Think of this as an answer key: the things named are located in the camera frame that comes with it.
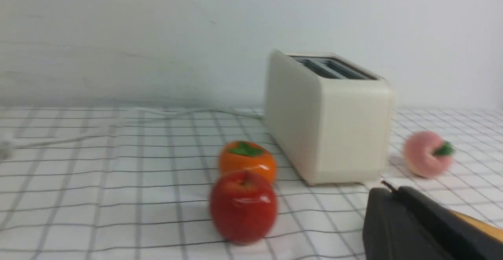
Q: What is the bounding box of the toast slice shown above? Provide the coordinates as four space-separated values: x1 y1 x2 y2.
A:
450 210 503 243

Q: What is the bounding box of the orange persimmon with leaf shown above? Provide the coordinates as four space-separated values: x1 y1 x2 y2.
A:
217 140 277 184

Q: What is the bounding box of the cream white toaster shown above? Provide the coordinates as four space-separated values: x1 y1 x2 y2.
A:
263 49 395 185

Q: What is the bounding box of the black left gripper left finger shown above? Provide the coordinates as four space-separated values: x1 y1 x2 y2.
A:
362 181 455 260

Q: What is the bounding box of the red apple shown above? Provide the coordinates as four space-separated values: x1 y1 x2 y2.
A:
208 170 279 246

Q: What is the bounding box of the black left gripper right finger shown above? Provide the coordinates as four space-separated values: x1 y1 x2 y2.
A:
397 186 503 260

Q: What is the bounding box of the white toaster power cord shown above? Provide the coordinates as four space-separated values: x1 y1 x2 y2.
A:
0 107 264 158

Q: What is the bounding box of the pink peach with leaf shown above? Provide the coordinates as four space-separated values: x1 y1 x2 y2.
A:
403 131 455 178

